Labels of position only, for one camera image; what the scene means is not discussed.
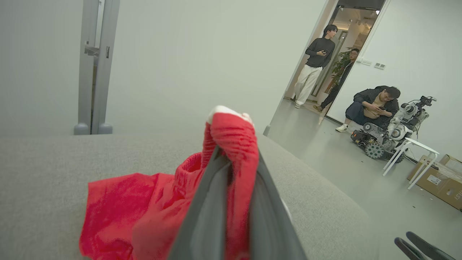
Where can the small cardboard box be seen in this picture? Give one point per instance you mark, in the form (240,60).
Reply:
(453,162)

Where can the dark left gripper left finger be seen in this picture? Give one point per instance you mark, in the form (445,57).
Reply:
(202,224)

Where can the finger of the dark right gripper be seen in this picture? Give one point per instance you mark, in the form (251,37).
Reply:
(409,251)
(431,251)

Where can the red and white garment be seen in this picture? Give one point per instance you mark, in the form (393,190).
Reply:
(126,209)

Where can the white stool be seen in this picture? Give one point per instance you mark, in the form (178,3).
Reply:
(422,146)

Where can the large cardboard box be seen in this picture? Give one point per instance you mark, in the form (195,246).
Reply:
(440,184)

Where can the grey partition post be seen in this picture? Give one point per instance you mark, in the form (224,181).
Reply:
(106,90)
(86,90)

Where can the sitting person in dark jacket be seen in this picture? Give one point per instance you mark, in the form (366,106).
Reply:
(368,104)

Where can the white wall switch panel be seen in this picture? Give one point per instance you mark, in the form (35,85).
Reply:
(366,61)
(379,65)

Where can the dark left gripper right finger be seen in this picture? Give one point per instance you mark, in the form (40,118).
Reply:
(270,231)

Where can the person with glasses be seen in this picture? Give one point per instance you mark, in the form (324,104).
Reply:
(343,74)

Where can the person in black sweater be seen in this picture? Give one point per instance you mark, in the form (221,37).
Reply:
(319,54)

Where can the grey partition foot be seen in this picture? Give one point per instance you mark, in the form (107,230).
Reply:
(266,130)

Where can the grey wheeled floor robot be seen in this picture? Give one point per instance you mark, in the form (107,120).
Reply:
(389,133)

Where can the green potted plant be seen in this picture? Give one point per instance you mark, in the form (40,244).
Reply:
(341,66)

